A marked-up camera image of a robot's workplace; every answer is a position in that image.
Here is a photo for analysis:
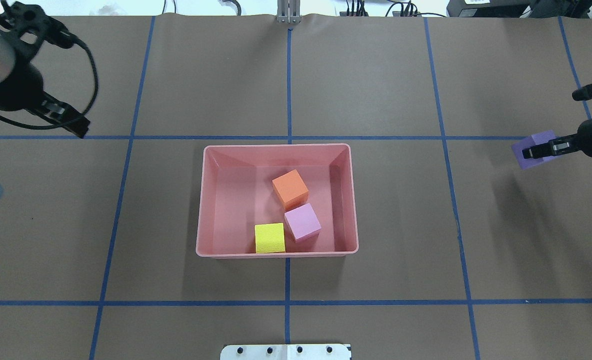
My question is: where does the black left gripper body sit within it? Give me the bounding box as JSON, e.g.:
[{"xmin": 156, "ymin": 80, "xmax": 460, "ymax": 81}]
[{"xmin": 0, "ymin": 0, "xmax": 74, "ymax": 112}]

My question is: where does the purple foam block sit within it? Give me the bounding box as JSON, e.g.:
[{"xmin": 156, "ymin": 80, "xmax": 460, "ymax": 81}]
[{"xmin": 511, "ymin": 130, "xmax": 559, "ymax": 171}]

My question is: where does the orange foam block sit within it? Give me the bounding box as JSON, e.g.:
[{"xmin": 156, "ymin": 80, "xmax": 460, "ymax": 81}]
[{"xmin": 271, "ymin": 170, "xmax": 309, "ymax": 211}]

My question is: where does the yellow-green foam block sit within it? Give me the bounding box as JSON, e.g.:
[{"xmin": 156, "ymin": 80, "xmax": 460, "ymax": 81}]
[{"xmin": 254, "ymin": 222, "xmax": 286, "ymax": 254}]

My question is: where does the light pink foam block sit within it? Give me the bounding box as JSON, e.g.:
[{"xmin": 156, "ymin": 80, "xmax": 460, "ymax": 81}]
[{"xmin": 284, "ymin": 203, "xmax": 322, "ymax": 243}]

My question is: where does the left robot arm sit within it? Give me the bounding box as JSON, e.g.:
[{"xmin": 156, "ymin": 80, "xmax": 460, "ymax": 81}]
[{"xmin": 0, "ymin": 0, "xmax": 99, "ymax": 139}]

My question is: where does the pink plastic bin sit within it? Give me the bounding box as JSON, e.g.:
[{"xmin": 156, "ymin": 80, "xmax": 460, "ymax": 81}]
[{"xmin": 196, "ymin": 143, "xmax": 358, "ymax": 259}]

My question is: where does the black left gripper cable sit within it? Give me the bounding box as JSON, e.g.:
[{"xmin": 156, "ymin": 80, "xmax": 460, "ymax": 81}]
[{"xmin": 0, "ymin": 37, "xmax": 99, "ymax": 131}]

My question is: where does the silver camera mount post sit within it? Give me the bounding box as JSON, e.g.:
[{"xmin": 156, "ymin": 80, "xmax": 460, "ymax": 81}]
[{"xmin": 276, "ymin": 0, "xmax": 302, "ymax": 25}]

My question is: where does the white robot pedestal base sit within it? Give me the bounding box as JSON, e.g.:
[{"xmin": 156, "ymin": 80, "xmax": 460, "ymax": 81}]
[{"xmin": 220, "ymin": 343, "xmax": 352, "ymax": 360}]

